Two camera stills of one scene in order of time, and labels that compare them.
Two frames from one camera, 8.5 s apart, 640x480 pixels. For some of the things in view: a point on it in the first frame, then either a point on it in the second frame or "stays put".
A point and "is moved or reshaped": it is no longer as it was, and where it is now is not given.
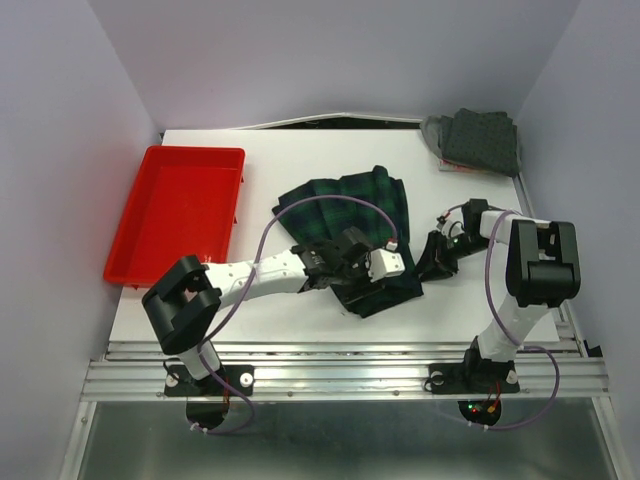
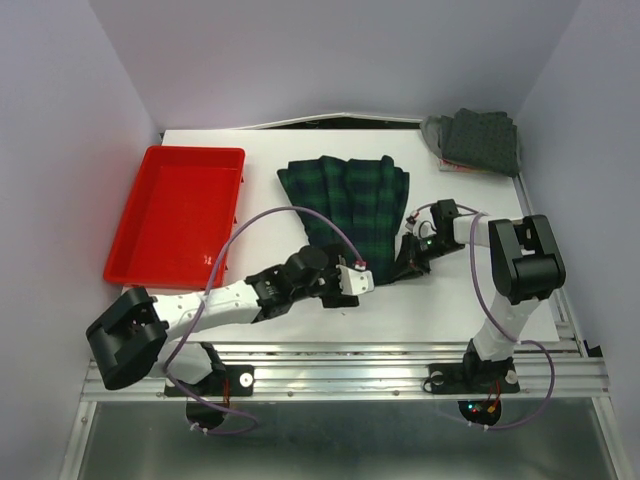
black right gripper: [435, 266] to [404, 268]
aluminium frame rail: [137, 371] stays put
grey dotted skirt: [485, 141] stays put
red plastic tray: [184, 203] stays put
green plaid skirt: [369, 201] is moved or reshaped
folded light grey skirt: [430, 128] stays put
